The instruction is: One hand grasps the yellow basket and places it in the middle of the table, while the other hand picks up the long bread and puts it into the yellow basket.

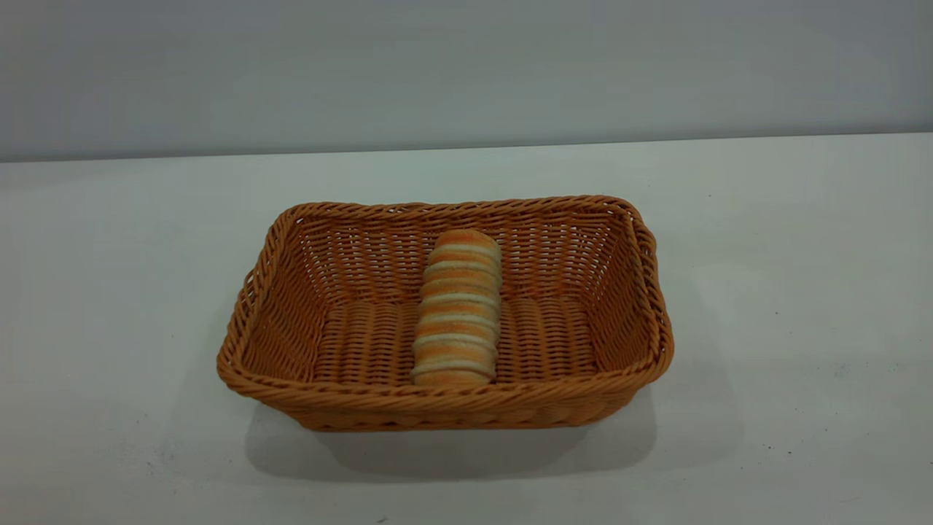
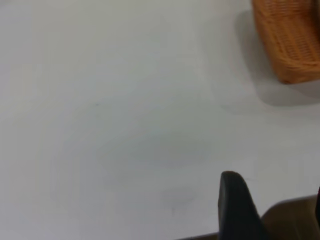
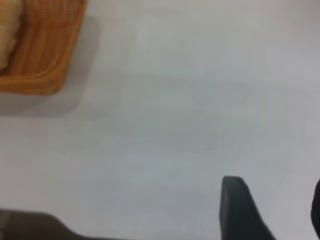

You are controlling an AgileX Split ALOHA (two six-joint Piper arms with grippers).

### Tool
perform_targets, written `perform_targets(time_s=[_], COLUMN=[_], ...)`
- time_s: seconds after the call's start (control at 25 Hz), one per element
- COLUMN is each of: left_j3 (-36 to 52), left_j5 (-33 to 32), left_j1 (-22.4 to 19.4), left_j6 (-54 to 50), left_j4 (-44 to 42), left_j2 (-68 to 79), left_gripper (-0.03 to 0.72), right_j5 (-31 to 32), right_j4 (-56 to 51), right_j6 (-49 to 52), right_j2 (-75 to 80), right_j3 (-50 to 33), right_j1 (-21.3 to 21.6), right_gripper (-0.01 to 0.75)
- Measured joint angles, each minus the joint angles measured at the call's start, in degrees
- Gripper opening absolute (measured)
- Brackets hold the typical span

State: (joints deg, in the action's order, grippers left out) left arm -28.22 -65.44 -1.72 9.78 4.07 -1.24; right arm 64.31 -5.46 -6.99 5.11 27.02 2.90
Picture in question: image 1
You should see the striped orange bread roll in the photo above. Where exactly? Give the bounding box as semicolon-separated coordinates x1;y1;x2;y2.
410;228;504;387

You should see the orange woven wicker basket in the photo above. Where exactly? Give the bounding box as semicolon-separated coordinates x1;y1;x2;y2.
216;195;674;432

